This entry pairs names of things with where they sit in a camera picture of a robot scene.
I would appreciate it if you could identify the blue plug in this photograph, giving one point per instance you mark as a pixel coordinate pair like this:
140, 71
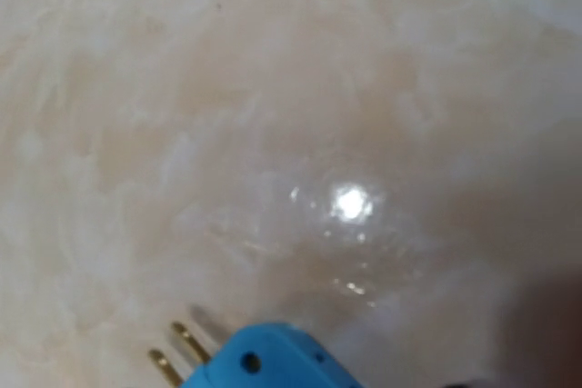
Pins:
262, 355

